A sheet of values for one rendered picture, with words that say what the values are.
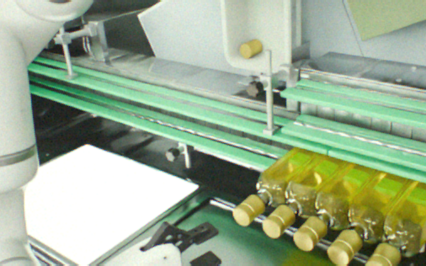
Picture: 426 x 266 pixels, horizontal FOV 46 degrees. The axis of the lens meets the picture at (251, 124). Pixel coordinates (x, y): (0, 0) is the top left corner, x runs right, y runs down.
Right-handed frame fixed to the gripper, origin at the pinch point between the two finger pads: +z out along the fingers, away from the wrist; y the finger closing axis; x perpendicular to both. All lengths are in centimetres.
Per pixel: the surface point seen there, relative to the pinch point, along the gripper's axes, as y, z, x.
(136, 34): 5, 44, 107
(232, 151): -2.9, 24.0, 25.5
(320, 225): 1.3, 15.1, -9.0
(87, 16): 15, 26, 102
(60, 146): -15, 4, 82
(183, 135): -2.7, 20.4, 39.6
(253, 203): 1.5, 11.3, 2.2
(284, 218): 1.2, 12.4, -3.9
